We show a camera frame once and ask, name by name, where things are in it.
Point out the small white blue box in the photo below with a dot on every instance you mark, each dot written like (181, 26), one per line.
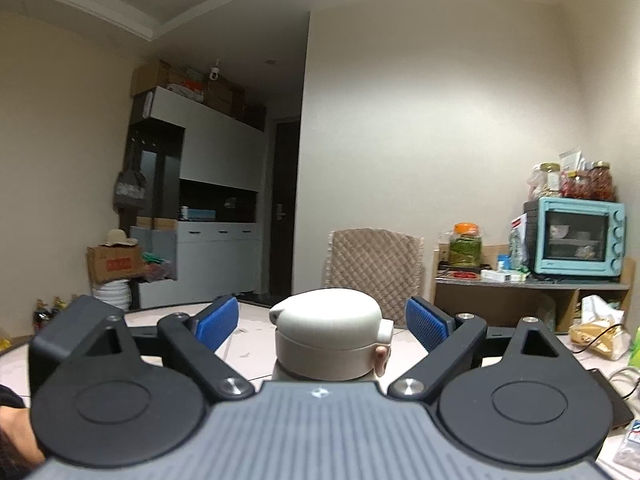
(500, 275)

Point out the cream bottle cap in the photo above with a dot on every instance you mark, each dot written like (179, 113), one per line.
(325, 325)

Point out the dark cardboard box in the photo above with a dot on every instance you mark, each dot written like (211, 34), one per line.
(254, 116)

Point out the wooden shelf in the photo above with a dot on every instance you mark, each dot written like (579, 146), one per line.
(550, 286)

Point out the green pickle jar orange lid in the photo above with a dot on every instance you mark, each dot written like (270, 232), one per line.
(465, 250)

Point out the clear plastic box blue label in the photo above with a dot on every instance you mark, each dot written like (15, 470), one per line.
(629, 447)

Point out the red printed cardboard box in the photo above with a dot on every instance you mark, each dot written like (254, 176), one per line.
(112, 262)

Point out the grey hanging bag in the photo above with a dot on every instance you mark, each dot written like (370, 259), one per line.
(130, 190)

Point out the red and white carton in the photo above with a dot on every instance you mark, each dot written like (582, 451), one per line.
(519, 240)

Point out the white security camera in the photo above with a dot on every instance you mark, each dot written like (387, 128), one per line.
(215, 72)

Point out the clear plastic bag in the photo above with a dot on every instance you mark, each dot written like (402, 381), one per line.
(534, 182)

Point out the dark door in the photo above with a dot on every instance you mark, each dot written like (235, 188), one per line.
(285, 185)

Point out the white paper packet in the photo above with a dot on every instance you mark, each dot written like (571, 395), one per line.
(571, 160)

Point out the plastic bag of bread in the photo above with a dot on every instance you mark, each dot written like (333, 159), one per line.
(597, 325)

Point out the teal toaster oven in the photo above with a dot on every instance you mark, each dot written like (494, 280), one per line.
(575, 240)

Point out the beige quilted chair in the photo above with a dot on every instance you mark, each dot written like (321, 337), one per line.
(375, 260)

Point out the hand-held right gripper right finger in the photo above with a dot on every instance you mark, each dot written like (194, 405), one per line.
(427, 325)

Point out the green tissue pack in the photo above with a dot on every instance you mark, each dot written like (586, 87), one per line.
(635, 347)

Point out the glass jar pale contents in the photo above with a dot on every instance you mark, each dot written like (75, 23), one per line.
(550, 182)

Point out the white and black cabinet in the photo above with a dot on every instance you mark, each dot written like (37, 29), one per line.
(220, 150)

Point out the stack of white buckets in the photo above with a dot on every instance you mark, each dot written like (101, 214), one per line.
(112, 295)

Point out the person's left forearm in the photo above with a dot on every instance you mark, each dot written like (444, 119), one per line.
(15, 425)

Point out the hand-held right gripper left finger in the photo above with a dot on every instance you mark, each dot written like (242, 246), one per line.
(217, 322)

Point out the red chili pack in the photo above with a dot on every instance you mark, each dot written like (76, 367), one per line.
(460, 275)

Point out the glass jar red contents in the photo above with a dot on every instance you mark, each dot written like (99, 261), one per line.
(601, 185)
(576, 187)

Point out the colourful plastic bags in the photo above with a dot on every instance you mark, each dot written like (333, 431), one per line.
(159, 266)

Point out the straw hat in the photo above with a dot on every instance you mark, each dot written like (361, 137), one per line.
(122, 238)

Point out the large brown cardboard box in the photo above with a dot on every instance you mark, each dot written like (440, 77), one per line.
(150, 77)

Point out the black smartphone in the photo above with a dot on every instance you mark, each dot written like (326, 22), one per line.
(612, 400)

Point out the cream insulated bottle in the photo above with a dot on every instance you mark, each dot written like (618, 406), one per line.
(282, 372)

